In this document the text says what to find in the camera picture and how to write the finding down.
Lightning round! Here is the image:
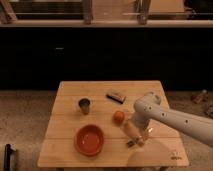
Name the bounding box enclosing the metal fork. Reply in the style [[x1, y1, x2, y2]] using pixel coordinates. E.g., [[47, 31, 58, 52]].
[[126, 138, 141, 147]]

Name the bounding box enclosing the black object at floor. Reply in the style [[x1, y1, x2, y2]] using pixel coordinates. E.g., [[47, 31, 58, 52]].
[[3, 144, 15, 171]]

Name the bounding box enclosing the dark metal cup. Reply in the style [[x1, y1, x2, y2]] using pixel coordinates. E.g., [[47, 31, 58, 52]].
[[78, 98, 90, 115]]

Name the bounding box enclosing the orange tomato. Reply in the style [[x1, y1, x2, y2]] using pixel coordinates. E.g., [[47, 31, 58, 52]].
[[113, 111, 125, 124]]

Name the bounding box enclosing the red bowl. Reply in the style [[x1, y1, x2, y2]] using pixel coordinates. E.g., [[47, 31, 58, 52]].
[[73, 124, 104, 157]]

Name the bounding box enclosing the black and tan brush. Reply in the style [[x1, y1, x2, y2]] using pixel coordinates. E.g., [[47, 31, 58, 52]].
[[106, 91, 126, 104]]

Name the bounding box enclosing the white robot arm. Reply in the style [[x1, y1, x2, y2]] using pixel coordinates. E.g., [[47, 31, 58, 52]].
[[123, 92, 213, 148]]

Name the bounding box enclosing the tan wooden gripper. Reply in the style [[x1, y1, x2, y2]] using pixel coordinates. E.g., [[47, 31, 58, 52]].
[[123, 122, 145, 146]]

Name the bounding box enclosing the wooden shelf frame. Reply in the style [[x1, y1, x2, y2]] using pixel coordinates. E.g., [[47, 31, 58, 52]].
[[0, 0, 213, 28]]

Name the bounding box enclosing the wooden folding table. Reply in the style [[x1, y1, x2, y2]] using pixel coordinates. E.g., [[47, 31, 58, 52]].
[[38, 81, 189, 169]]

